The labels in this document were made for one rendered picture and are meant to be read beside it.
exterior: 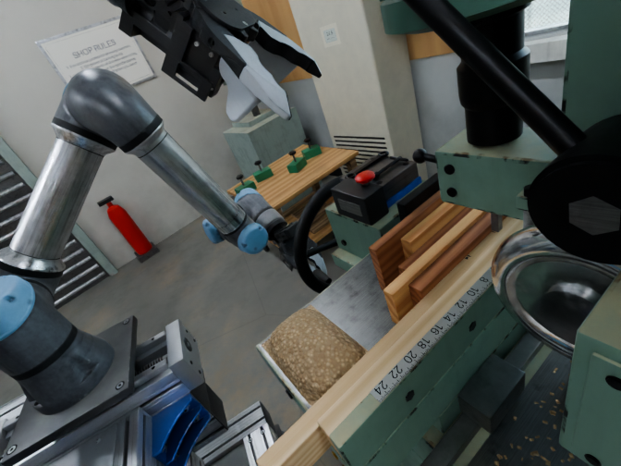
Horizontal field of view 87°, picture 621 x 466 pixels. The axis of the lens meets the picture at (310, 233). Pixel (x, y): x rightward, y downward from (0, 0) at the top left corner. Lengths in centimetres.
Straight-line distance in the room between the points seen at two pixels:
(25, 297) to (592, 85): 77
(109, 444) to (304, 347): 51
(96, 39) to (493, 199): 311
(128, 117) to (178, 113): 267
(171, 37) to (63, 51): 285
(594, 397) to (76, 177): 80
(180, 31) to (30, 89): 285
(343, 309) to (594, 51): 36
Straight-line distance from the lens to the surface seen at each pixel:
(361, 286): 49
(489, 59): 21
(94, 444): 85
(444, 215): 48
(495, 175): 38
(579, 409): 25
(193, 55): 39
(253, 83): 32
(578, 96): 29
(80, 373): 78
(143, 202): 331
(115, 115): 68
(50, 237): 83
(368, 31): 187
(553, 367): 52
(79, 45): 324
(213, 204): 74
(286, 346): 42
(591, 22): 27
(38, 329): 74
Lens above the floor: 124
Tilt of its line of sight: 32 degrees down
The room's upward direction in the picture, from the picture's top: 22 degrees counter-clockwise
